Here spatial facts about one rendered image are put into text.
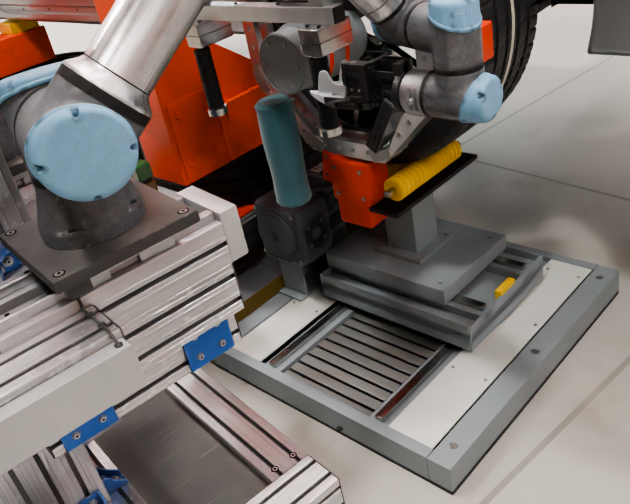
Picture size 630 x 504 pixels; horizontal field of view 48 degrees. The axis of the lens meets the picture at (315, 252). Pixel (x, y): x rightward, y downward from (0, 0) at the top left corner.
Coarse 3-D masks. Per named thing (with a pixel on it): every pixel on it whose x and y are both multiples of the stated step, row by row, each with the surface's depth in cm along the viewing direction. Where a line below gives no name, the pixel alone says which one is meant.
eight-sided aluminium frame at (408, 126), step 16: (240, 0) 163; (256, 0) 164; (256, 32) 166; (272, 32) 169; (256, 48) 168; (256, 64) 172; (432, 64) 135; (256, 80) 173; (304, 96) 173; (304, 112) 175; (304, 128) 170; (400, 128) 149; (416, 128) 147; (320, 144) 169; (336, 144) 165; (352, 144) 162; (400, 144) 151; (368, 160) 161; (384, 160) 157
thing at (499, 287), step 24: (504, 264) 187; (528, 264) 186; (336, 288) 198; (360, 288) 191; (384, 288) 192; (480, 288) 184; (504, 288) 177; (528, 288) 187; (384, 312) 189; (408, 312) 182; (432, 312) 180; (456, 312) 177; (480, 312) 173; (504, 312) 180; (432, 336) 180; (456, 336) 173; (480, 336) 173
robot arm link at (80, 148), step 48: (144, 0) 77; (192, 0) 79; (96, 48) 78; (144, 48) 78; (48, 96) 78; (96, 96) 77; (144, 96) 81; (48, 144) 75; (96, 144) 77; (96, 192) 80
